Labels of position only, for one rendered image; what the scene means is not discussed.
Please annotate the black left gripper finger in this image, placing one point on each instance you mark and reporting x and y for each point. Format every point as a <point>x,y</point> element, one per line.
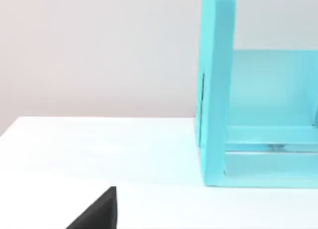
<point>100,211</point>

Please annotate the light blue rack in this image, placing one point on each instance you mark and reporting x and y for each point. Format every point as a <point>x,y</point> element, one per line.
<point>261,102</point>

